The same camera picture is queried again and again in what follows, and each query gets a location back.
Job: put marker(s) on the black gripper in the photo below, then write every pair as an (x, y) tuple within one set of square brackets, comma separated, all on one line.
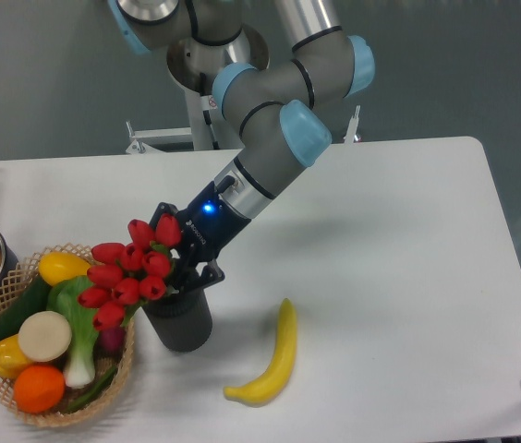
[(207, 224)]

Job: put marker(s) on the red tulip bouquet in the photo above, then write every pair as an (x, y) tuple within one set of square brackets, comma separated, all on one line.
[(127, 276)]

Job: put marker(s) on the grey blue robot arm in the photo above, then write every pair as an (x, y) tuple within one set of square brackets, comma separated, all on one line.
[(211, 52)]

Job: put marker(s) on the dark grey ribbed vase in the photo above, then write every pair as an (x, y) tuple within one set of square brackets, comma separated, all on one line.
[(182, 322)]

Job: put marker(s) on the purple red onion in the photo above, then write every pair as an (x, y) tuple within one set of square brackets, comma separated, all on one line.
[(112, 340)]

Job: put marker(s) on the green bok choy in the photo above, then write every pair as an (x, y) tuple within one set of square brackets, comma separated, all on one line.
[(79, 369)]

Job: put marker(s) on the yellow squash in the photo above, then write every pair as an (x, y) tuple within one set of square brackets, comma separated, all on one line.
[(55, 267)]

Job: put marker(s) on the green bean pod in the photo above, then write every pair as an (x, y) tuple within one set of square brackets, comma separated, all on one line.
[(93, 392)]

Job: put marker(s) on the green cucumber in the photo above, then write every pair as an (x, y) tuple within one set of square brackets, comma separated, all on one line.
[(31, 301)]

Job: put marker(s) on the woven wicker basket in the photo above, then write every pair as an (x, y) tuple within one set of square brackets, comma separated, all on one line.
[(15, 282)]

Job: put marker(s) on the beige round disc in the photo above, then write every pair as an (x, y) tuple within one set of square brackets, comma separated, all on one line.
[(44, 336)]

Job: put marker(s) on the yellow banana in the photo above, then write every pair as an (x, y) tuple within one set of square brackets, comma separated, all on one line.
[(267, 386)]

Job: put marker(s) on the orange fruit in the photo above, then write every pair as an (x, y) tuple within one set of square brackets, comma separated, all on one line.
[(39, 388)]

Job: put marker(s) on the yellow bell pepper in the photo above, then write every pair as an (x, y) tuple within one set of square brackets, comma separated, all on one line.
[(12, 360)]

